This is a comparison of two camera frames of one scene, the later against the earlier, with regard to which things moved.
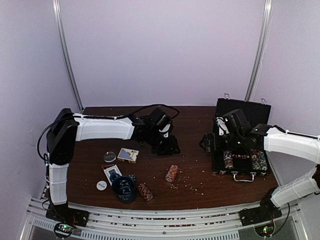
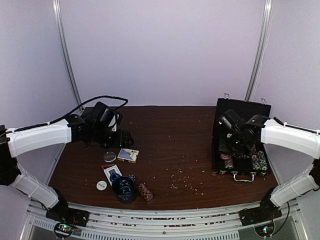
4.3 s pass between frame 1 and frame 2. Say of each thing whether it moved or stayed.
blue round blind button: stayed
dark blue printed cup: stayed
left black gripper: moved
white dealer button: stayed
